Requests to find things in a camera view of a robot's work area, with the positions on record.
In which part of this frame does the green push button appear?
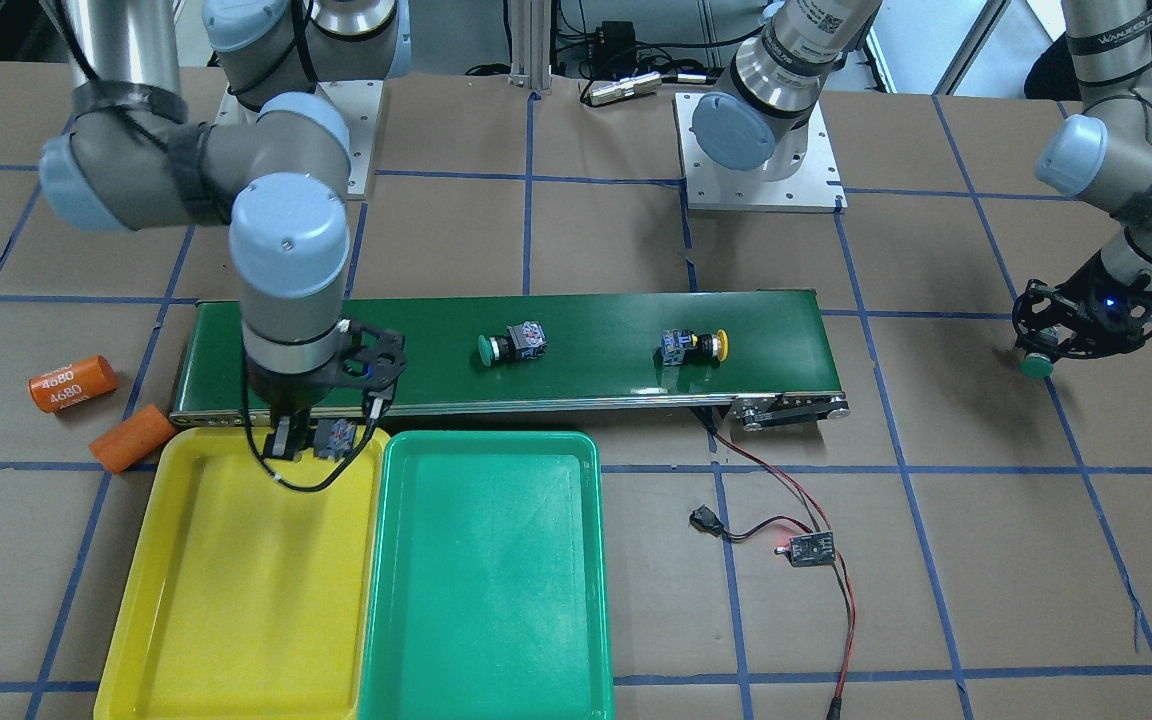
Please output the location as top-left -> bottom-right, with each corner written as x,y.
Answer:
476,323 -> 548,366

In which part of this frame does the orange cylinder with 4680 label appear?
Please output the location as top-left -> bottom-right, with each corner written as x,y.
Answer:
28,354 -> 119,414

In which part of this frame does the plain orange cylinder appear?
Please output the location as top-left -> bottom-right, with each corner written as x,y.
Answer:
88,406 -> 177,473

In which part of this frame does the yellow plastic tray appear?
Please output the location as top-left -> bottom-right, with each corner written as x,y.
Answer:
93,429 -> 388,719

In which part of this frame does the green plastic tray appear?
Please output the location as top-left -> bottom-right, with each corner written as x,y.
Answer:
358,430 -> 614,719

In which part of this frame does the small controller circuit board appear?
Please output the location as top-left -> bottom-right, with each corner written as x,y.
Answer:
783,530 -> 838,568

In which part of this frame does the aluminium frame post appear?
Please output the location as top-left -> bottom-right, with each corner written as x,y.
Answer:
506,0 -> 554,94

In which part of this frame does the red black power cable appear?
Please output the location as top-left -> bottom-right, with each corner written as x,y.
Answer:
688,406 -> 857,720

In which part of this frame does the green conveyor belt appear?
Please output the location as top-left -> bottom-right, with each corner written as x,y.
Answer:
169,291 -> 852,431

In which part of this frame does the yellow push button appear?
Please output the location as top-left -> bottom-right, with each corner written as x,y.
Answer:
312,418 -> 357,462
659,329 -> 732,366

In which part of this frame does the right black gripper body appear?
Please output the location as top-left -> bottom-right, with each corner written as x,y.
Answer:
244,318 -> 406,427

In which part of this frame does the green push button separate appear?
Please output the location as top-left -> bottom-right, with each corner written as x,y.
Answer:
1020,353 -> 1055,381

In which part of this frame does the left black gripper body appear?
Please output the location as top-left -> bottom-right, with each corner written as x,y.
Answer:
1011,253 -> 1152,361

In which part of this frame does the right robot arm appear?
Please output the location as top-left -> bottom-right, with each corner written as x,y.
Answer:
38,1 -> 401,460

